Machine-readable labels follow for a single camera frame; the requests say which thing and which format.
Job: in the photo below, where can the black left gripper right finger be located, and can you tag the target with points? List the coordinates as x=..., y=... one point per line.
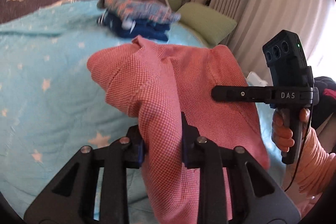
x=233, y=186

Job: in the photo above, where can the right forearm pink sleeve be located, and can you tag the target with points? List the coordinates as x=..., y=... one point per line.
x=316, y=167

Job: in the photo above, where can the floral patterned folded garment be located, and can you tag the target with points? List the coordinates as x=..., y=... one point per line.
x=129, y=11

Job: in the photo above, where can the right hand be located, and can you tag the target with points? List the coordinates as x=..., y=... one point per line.
x=282, y=136

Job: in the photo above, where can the navy blue star garment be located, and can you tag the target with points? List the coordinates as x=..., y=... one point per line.
x=141, y=27

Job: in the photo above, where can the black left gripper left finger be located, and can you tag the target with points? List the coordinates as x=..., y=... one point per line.
x=91, y=187

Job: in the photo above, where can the pink knit garment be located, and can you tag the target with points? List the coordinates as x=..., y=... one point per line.
x=161, y=84

